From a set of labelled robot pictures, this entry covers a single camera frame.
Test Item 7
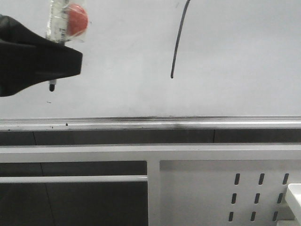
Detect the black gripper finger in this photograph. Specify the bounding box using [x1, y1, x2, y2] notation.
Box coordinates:
[0, 16, 83, 97]

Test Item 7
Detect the white whiteboard marker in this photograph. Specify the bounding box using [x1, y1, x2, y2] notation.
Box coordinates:
[44, 0, 71, 92]

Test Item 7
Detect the red round magnet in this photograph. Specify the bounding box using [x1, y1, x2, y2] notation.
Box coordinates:
[67, 3, 88, 37]

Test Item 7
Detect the white metal pegboard rack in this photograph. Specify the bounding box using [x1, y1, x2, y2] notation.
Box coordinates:
[0, 144, 301, 226]

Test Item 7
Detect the white plastic bin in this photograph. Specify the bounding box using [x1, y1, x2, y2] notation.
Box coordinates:
[276, 183, 301, 226]

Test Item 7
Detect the white whiteboard with aluminium frame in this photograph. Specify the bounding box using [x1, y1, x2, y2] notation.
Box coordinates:
[0, 0, 301, 128]

